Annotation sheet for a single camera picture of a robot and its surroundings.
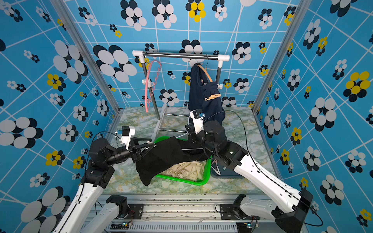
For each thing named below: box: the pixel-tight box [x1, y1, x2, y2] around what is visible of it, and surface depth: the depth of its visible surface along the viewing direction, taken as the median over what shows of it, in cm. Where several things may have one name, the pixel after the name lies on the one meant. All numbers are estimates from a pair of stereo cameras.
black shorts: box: [135, 136, 207, 186], surface depth 74 cm
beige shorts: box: [158, 160, 206, 182], surface depth 83 cm
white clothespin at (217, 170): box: [210, 165, 221, 176], surface depth 88 cm
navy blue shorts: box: [188, 62, 226, 123], surface depth 80 cm
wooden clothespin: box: [204, 93, 222, 101], surface depth 67 cm
